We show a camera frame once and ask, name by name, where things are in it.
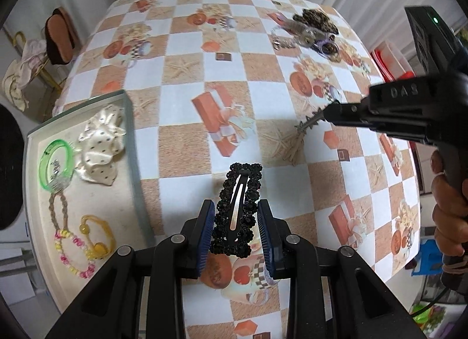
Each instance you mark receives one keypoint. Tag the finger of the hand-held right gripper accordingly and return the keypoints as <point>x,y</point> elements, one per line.
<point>342,111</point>

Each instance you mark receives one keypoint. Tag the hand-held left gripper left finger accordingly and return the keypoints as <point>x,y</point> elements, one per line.
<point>205,240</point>

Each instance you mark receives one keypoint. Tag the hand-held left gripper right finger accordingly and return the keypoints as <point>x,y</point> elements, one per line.
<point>265,240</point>

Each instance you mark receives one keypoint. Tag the black beaded snap clip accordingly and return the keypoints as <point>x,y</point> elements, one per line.
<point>223,214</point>

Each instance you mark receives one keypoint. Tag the white shallow tray box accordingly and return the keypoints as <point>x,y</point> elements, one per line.
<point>117,196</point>

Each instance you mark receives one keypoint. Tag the cream polka dot scrunchie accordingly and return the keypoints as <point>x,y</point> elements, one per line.
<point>98,141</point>

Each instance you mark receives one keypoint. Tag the green plastic bangle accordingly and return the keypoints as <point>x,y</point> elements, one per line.
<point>42,174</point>

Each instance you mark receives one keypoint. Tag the person's right hand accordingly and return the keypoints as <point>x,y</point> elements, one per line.
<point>448,211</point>

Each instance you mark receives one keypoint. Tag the red plastic container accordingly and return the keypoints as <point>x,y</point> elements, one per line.
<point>396,57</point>

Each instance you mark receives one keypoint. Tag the red plastic basin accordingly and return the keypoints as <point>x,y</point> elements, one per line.
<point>380,64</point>

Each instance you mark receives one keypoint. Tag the olive claw hair clip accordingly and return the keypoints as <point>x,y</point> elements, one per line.
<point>303,31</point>

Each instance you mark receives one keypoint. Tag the leopard print scrunchie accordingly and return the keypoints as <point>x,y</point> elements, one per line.
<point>318,17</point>

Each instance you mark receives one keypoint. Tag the blue plastic stool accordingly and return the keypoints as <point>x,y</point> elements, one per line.
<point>431,255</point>

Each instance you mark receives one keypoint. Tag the green packet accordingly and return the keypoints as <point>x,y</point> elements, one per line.
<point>438,321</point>

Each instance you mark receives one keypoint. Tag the cream cloth bag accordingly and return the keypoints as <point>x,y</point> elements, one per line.
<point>14,83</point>

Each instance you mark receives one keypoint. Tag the brown cushioned chair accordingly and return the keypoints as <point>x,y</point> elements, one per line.
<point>60,37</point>

